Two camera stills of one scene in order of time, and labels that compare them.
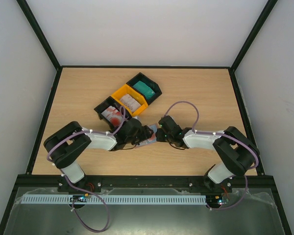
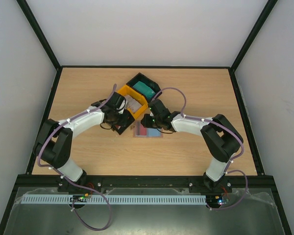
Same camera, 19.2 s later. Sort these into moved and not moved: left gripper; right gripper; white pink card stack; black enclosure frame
Moved: right gripper; left gripper
Not moved: white pink card stack; black enclosure frame
